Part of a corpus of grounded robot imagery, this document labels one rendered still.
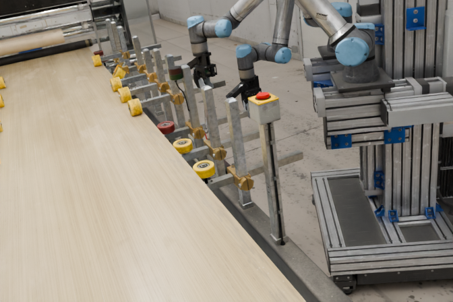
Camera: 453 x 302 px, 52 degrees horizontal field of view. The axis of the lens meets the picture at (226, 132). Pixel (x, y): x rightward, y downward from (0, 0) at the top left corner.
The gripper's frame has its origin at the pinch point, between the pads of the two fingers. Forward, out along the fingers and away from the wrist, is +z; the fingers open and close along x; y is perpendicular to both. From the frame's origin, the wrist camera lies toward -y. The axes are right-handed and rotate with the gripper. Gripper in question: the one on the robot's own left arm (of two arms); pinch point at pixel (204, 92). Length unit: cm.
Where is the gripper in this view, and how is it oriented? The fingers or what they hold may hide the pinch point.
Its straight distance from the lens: 217.7
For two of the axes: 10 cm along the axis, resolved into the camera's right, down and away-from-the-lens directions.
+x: 7.2, -3.7, 5.9
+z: 1.4, 9.1, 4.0
